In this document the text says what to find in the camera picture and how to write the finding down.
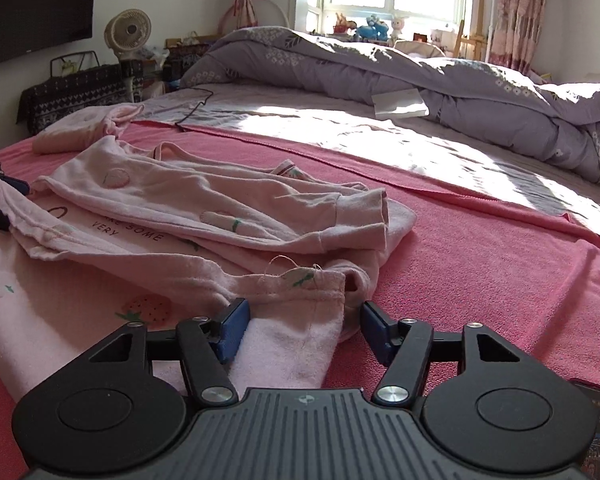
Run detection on black wire rack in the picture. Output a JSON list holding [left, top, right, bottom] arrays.
[[49, 50, 102, 79]]

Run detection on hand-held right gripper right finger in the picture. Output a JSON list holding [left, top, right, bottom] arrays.
[[360, 301, 527, 408]]

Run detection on pink hula hoop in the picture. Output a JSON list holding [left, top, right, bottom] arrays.
[[215, 0, 292, 44]]

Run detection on beige round fan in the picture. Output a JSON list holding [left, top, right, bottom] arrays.
[[103, 8, 154, 104]]

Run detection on grey floral quilt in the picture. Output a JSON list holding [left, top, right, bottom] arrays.
[[180, 25, 600, 184]]

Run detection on wooden easel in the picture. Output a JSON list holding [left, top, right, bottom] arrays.
[[452, 0, 487, 59]]

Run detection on dark patterned cover cloth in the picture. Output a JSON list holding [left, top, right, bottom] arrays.
[[17, 62, 142, 137]]

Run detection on pink terry blanket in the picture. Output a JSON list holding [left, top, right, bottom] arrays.
[[0, 120, 600, 480]]

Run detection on black cable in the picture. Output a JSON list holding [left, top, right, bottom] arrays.
[[174, 87, 215, 132]]

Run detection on white metal clothes rack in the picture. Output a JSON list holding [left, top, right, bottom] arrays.
[[482, 0, 582, 64]]

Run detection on pink floral hanging curtain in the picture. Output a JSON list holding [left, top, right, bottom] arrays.
[[485, 0, 552, 79]]

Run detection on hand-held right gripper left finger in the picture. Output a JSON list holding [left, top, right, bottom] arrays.
[[86, 297, 253, 407]]

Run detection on white paper sheet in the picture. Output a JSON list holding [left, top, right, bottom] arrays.
[[372, 87, 430, 121]]

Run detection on pink strawberry print shirt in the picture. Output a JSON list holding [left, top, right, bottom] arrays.
[[0, 137, 419, 402]]

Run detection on black wall television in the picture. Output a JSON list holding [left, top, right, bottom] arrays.
[[0, 0, 95, 72]]

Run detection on white plush toy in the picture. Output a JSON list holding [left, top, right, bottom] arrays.
[[390, 12, 409, 47]]

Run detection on folded pink strawberry pants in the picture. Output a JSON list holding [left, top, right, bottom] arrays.
[[32, 102, 146, 156]]

